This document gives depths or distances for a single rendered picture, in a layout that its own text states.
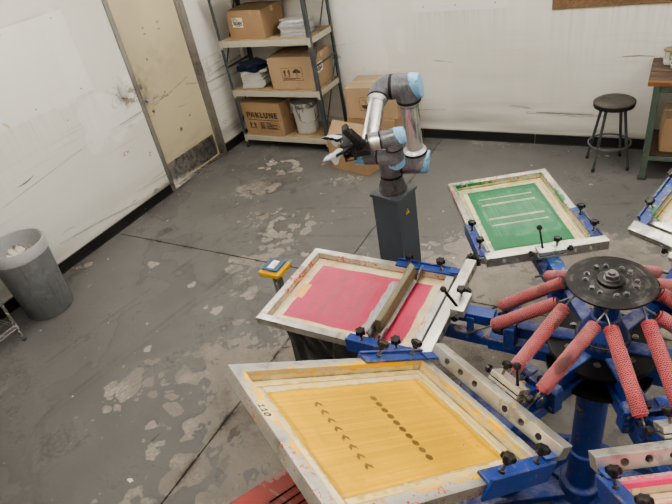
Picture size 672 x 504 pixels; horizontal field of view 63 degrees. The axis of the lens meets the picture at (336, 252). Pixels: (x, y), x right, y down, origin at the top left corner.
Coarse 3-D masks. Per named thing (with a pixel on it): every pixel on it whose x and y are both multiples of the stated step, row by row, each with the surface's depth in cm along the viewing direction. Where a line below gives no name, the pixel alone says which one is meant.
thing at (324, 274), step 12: (324, 276) 283; (348, 276) 279; (360, 276) 278; (372, 276) 276; (312, 288) 276; (384, 288) 267; (420, 288) 263; (372, 300) 261; (408, 300) 257; (420, 300) 256
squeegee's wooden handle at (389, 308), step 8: (408, 272) 257; (400, 280) 253; (408, 280) 256; (400, 288) 249; (408, 288) 257; (392, 296) 245; (400, 296) 249; (392, 304) 242; (384, 312) 237; (392, 312) 244; (376, 320) 234; (384, 320) 237; (376, 328) 237
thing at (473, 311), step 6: (474, 306) 234; (468, 312) 231; (474, 312) 231; (480, 312) 230; (486, 312) 230; (492, 312) 229; (462, 318) 234; (474, 318) 231; (480, 318) 229; (486, 318) 228; (492, 318) 226; (480, 324) 231; (486, 324) 229
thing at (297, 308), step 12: (300, 300) 270; (312, 300) 268; (288, 312) 264; (300, 312) 262; (408, 312) 250; (324, 324) 253; (336, 324) 251; (348, 324) 250; (360, 324) 249; (396, 324) 245; (408, 324) 244
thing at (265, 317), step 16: (320, 256) 296; (336, 256) 290; (352, 256) 287; (304, 272) 285; (400, 272) 275; (416, 272) 270; (288, 288) 274; (448, 288) 254; (272, 304) 265; (432, 304) 247; (272, 320) 255; (288, 320) 254; (432, 320) 239; (320, 336) 244; (336, 336) 240; (416, 336) 232
